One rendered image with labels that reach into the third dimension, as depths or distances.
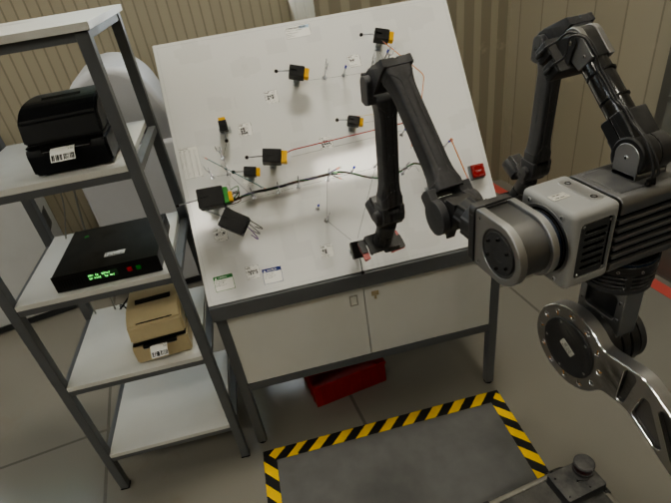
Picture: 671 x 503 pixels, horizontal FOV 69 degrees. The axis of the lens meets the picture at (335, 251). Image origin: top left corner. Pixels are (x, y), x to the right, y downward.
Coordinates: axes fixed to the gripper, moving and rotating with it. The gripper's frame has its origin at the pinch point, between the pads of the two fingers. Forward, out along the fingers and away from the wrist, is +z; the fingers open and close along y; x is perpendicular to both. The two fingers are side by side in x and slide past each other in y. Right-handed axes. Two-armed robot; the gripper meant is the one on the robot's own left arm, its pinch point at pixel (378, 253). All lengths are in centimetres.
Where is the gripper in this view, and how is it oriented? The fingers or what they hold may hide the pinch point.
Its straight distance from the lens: 161.7
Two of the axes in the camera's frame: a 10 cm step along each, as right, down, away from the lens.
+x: 3.6, 8.2, -4.4
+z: -0.5, 4.9, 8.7
